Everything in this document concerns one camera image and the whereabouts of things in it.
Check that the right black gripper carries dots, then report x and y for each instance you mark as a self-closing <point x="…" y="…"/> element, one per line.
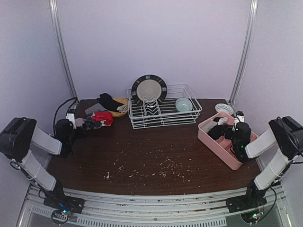
<point x="226" y="132"/>

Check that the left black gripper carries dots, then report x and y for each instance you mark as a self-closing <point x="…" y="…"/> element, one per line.
<point x="79" y="127"/>

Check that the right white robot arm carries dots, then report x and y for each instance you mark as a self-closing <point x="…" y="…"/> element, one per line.
<point x="284" y="135"/>

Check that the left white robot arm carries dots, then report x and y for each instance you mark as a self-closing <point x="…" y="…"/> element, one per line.
<point x="17" y="139"/>

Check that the beige underwear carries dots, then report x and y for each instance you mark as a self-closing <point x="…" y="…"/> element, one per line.
<point x="80" y="123"/>

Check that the black and white rolled underwear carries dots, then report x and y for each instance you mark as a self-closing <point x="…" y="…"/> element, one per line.
<point x="220" y="120"/>

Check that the grey rolled underwear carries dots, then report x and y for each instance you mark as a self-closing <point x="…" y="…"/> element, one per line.
<point x="208" y="126"/>

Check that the grey striped underwear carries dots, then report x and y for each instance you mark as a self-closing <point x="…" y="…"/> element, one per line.
<point x="94" y="109"/>

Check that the red underwear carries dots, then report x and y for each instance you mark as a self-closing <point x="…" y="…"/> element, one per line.
<point x="105" y="117"/>

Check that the pink divided organizer box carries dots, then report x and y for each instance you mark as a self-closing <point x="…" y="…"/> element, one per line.
<point x="222" y="147"/>

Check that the blue patterned yellow bowl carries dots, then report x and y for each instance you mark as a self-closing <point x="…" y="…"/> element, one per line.
<point x="224" y="108"/>

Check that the black cloth on plate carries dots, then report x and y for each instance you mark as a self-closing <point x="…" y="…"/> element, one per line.
<point x="107" y="102"/>

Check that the beige white socks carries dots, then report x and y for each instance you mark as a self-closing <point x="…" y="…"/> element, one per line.
<point x="123" y="108"/>

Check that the light blue ceramic bowl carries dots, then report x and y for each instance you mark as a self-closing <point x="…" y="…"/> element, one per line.
<point x="183" y="105"/>

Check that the dark rimmed beige plate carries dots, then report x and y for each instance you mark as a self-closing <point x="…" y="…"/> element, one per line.
<point x="149" y="87"/>

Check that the white wire dish rack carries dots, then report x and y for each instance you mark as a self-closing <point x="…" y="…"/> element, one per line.
<point x="153" y="113"/>

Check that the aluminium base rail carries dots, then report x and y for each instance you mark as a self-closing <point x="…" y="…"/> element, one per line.
<point x="192" y="210"/>

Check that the left aluminium frame post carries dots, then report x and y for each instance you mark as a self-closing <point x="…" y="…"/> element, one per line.
<point x="60" y="43"/>

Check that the aluminium frame post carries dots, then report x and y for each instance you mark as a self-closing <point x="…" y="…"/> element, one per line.
<point x="245" y="51"/>
<point x="60" y="43"/>

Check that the right aluminium frame post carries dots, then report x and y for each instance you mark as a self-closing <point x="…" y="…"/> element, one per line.
<point x="245" y="51"/>

